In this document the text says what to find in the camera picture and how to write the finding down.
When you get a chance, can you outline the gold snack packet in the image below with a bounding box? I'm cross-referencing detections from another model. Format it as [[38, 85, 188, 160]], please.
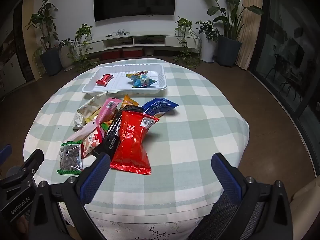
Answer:
[[84, 112, 99, 123]]

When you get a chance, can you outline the beige curtain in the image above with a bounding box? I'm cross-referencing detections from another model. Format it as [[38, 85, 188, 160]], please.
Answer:
[[235, 0, 263, 72]]

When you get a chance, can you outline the green white checked tablecloth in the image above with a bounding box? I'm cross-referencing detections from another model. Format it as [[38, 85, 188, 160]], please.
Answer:
[[22, 58, 250, 217]]

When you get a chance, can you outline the black wall television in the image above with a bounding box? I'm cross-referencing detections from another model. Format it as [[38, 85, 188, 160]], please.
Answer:
[[93, 0, 177, 22]]

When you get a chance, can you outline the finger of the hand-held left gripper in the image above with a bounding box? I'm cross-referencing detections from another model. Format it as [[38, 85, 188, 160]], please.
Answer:
[[0, 149, 45, 189], [0, 144, 12, 165]]

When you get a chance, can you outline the cream white snack packet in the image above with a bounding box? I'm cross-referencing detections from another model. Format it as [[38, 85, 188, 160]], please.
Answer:
[[73, 92, 109, 130]]

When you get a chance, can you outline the black snack packet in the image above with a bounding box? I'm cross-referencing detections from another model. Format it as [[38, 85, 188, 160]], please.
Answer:
[[94, 105, 143, 159]]

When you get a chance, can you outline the hanging pothos plant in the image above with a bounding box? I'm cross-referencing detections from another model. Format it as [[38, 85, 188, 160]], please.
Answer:
[[174, 16, 202, 67]]

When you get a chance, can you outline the trailing ivy plant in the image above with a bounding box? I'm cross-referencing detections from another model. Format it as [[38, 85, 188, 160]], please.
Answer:
[[71, 24, 100, 72]]

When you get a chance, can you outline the orange snack packet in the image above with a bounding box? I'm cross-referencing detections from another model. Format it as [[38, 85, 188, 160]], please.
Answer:
[[102, 94, 140, 130]]

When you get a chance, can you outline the leafy tree in dark pot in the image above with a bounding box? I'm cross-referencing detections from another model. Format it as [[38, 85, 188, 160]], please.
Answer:
[[25, 0, 62, 77]]

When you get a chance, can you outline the bushy plant in white pot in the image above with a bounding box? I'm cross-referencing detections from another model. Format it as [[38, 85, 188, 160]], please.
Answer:
[[195, 20, 220, 63]]

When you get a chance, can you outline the white television cabinet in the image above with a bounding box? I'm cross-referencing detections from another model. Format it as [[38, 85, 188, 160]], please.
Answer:
[[75, 31, 200, 55]]

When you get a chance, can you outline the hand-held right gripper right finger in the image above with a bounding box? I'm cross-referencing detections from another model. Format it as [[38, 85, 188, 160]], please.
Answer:
[[211, 152, 293, 240]]

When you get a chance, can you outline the small red snack packet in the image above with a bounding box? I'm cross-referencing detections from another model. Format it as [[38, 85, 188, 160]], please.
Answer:
[[96, 74, 113, 87]]

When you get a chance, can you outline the red white snack packet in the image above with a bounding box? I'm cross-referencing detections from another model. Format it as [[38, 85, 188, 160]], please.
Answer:
[[81, 126, 104, 159]]

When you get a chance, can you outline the yellow snack packet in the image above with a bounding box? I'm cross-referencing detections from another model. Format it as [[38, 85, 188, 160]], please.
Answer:
[[125, 70, 148, 80]]

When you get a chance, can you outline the small plant in white pot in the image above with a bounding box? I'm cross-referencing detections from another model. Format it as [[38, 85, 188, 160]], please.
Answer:
[[59, 39, 75, 71]]

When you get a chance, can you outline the tangle of cables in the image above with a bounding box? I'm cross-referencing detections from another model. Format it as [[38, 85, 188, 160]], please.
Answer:
[[110, 29, 130, 37]]

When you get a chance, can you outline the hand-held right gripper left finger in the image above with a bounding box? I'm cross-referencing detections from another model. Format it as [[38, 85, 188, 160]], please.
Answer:
[[29, 152, 112, 240]]

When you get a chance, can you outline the red storage box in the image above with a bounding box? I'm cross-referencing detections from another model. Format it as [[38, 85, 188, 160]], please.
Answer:
[[122, 48, 143, 58], [101, 50, 122, 60]]

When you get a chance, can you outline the green-edged clear snack packet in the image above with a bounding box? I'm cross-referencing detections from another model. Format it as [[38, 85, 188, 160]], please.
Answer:
[[57, 141, 83, 175]]

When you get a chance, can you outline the large red snack packet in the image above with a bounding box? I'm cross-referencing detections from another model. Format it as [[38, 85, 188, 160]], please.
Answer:
[[110, 110, 160, 176]]

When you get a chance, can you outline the small blue snack packet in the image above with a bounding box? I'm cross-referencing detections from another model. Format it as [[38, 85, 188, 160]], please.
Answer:
[[132, 76, 158, 88]]

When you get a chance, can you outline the beige cushion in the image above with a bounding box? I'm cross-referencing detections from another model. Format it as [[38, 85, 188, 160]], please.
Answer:
[[290, 175, 320, 240]]

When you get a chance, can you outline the large-leaf plant in dark pot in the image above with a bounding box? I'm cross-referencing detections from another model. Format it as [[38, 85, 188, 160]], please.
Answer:
[[195, 0, 264, 67]]

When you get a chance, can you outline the large blue snack packet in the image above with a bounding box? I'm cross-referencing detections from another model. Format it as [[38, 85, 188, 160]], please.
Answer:
[[141, 97, 180, 118]]

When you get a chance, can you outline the white plastic tray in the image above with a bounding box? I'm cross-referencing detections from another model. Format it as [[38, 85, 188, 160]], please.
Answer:
[[82, 64, 168, 96]]

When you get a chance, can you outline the white floral cloth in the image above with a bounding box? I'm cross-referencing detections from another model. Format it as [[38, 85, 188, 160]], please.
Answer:
[[60, 200, 218, 240]]

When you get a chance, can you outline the glass sliding door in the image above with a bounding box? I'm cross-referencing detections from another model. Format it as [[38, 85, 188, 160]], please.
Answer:
[[250, 0, 320, 155]]

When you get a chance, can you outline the pale pink snack packet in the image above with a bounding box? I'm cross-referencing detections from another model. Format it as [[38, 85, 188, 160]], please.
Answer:
[[65, 120, 100, 143]]

